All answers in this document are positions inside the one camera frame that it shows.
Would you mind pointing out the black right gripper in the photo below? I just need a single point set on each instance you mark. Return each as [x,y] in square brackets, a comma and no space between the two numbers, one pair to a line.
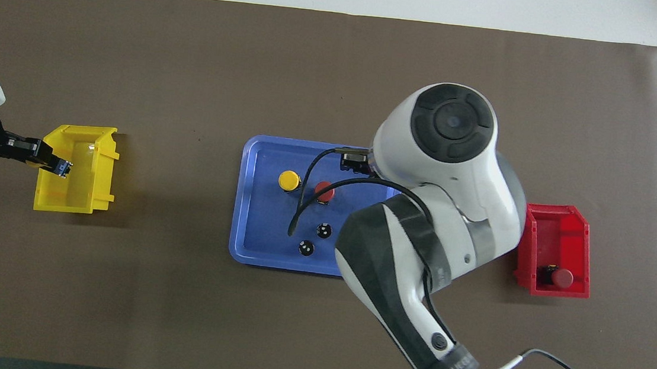
[355,162]

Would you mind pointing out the red push button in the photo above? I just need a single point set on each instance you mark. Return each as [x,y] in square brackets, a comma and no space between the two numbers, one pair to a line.
[561,278]
[325,192]

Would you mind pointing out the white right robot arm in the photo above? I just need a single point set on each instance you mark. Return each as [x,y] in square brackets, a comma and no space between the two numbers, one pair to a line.
[460,178]

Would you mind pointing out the yellow plastic bin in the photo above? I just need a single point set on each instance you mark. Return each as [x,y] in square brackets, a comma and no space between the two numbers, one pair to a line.
[81,186]

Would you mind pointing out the black cylindrical capacitor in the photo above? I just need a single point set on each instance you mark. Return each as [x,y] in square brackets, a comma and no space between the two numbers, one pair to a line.
[324,230]
[306,248]

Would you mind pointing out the blue plastic tray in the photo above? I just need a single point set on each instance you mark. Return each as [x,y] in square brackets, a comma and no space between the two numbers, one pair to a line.
[259,226]

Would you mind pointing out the brown paper table mat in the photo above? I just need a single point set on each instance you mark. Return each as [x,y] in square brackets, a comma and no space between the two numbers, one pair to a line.
[175,302]

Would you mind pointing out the red plastic bin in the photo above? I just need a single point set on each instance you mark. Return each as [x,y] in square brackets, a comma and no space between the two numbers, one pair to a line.
[567,241]

